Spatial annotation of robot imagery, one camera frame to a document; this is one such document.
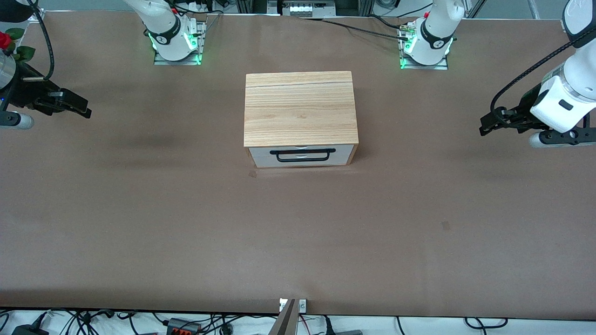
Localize white drawer with handle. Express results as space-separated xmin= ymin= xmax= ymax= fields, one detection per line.
xmin=248 ymin=145 xmax=355 ymax=158

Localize black metal drawer handle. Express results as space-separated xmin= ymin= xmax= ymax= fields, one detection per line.
xmin=270 ymin=148 xmax=337 ymax=163

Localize light wooden drawer cabinet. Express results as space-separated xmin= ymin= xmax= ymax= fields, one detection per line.
xmin=244 ymin=71 xmax=359 ymax=169

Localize red roses bouquet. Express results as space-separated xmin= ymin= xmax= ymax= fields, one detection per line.
xmin=0 ymin=28 xmax=36 ymax=62

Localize white power strip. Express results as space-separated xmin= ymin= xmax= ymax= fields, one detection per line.
xmin=173 ymin=0 xmax=220 ymax=13

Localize grey power strip red switches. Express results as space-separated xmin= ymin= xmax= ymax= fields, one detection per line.
xmin=167 ymin=318 xmax=202 ymax=335

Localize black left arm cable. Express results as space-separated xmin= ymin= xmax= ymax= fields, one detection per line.
xmin=490 ymin=37 xmax=596 ymax=118

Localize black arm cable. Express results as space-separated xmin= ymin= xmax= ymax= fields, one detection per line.
xmin=490 ymin=37 xmax=596 ymax=118
xmin=26 ymin=0 xmax=55 ymax=82

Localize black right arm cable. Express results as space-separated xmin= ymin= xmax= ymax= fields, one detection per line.
xmin=26 ymin=0 xmax=55 ymax=82

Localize black cable across table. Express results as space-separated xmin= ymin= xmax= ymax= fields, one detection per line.
xmin=300 ymin=16 xmax=413 ymax=39

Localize black looped floor cable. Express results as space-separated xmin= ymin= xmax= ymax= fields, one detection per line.
xmin=464 ymin=317 xmax=508 ymax=330

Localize aluminium frame with electrical box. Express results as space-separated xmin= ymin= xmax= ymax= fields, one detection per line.
xmin=235 ymin=0 xmax=375 ymax=20

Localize small metal table bracket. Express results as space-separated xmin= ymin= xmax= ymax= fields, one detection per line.
xmin=279 ymin=298 xmax=307 ymax=313

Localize wooden camera support strip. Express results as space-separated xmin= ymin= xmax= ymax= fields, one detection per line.
xmin=269 ymin=299 xmax=299 ymax=335

